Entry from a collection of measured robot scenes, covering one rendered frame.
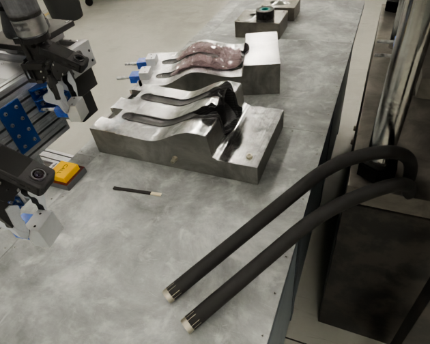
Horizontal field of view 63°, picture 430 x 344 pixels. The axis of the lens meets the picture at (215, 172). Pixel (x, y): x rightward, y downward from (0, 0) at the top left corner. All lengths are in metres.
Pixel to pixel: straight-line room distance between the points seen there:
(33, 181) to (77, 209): 0.36
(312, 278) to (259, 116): 0.89
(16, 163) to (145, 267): 0.34
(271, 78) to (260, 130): 0.29
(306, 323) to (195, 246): 0.88
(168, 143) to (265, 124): 0.27
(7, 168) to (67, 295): 0.31
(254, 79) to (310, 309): 0.96
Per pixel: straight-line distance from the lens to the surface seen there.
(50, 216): 0.76
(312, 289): 1.66
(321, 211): 0.74
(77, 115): 1.08
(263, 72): 1.21
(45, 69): 1.02
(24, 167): 0.64
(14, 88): 1.35
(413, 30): 0.77
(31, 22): 0.98
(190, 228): 0.83
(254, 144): 0.93
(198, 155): 0.91
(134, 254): 0.82
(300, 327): 1.58
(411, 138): 1.14
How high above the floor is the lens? 1.45
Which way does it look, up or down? 43 degrees down
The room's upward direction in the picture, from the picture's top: 8 degrees counter-clockwise
